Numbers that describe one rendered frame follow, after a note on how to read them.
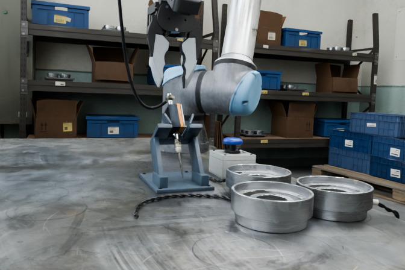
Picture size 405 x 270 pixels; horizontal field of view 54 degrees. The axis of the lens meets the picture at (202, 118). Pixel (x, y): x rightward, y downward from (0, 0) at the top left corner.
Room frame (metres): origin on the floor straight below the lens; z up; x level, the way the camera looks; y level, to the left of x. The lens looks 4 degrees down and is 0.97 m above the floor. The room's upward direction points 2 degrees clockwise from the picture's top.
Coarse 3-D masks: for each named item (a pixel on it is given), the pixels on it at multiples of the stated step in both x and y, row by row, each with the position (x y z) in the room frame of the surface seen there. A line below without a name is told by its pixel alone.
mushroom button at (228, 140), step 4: (224, 140) 0.77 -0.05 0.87; (228, 140) 0.77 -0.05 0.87; (232, 140) 0.76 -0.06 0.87; (236, 140) 0.77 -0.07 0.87; (240, 140) 0.77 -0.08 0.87; (228, 144) 0.77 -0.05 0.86; (232, 144) 0.76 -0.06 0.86; (236, 144) 0.76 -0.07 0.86; (240, 144) 0.77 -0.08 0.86; (232, 148) 0.78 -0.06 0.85
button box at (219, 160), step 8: (216, 152) 0.77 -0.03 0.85; (224, 152) 0.78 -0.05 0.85; (232, 152) 0.77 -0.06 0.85; (240, 152) 0.78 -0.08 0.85; (248, 152) 0.79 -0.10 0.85; (216, 160) 0.77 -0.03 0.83; (224, 160) 0.74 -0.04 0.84; (232, 160) 0.74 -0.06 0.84; (240, 160) 0.75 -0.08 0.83; (248, 160) 0.76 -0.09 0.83; (216, 168) 0.76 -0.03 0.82; (224, 168) 0.74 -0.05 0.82; (224, 176) 0.74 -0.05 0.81
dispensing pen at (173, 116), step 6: (168, 96) 0.73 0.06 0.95; (168, 102) 0.73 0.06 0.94; (168, 108) 0.70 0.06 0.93; (174, 108) 0.70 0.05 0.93; (168, 114) 0.70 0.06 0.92; (174, 114) 0.70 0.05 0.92; (174, 120) 0.69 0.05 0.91; (174, 126) 0.68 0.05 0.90; (180, 126) 0.69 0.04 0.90; (174, 132) 0.69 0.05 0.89; (174, 138) 0.69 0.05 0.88; (174, 144) 0.69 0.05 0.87; (180, 144) 0.68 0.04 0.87; (180, 150) 0.68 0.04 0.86; (180, 156) 0.67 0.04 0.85; (180, 162) 0.67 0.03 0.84
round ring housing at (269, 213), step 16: (240, 192) 0.53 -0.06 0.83; (288, 192) 0.54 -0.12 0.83; (304, 192) 0.52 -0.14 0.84; (240, 208) 0.47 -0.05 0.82; (256, 208) 0.46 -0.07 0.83; (272, 208) 0.45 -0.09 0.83; (288, 208) 0.45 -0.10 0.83; (304, 208) 0.46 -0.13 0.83; (240, 224) 0.48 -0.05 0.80; (256, 224) 0.47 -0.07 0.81; (272, 224) 0.46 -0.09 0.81; (288, 224) 0.46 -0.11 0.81; (304, 224) 0.48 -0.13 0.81
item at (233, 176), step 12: (228, 168) 0.65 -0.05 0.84; (240, 168) 0.68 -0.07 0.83; (252, 168) 0.68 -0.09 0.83; (264, 168) 0.68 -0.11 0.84; (276, 168) 0.67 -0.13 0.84; (228, 180) 0.62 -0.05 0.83; (240, 180) 0.59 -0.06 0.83; (252, 180) 0.59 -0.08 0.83; (264, 180) 0.58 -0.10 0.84; (276, 180) 0.59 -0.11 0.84; (288, 180) 0.60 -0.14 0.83
